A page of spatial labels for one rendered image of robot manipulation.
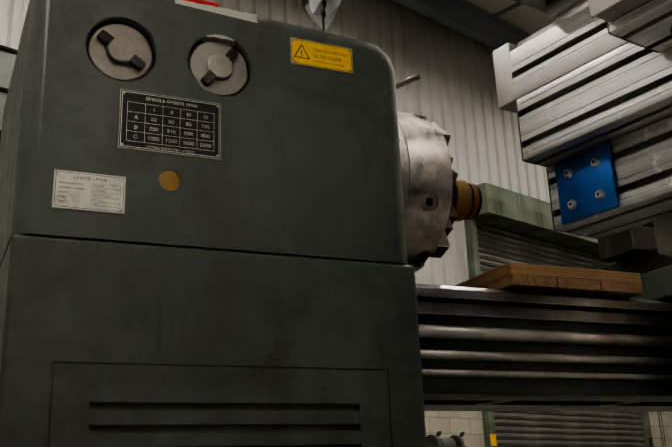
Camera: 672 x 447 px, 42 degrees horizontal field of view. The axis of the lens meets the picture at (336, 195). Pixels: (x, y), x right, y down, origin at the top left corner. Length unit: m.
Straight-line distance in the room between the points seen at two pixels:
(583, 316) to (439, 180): 0.37
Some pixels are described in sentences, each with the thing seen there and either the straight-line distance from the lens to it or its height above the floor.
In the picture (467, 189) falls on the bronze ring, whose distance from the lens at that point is 1.77.
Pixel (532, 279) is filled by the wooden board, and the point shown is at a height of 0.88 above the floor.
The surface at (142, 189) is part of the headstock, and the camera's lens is 1.26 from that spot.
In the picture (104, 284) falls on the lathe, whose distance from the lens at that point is 1.22.
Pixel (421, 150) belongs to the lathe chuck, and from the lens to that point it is 1.60.
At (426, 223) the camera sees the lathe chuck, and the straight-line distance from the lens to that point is 1.59.
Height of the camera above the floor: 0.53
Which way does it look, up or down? 19 degrees up
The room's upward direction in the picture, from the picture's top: 2 degrees counter-clockwise
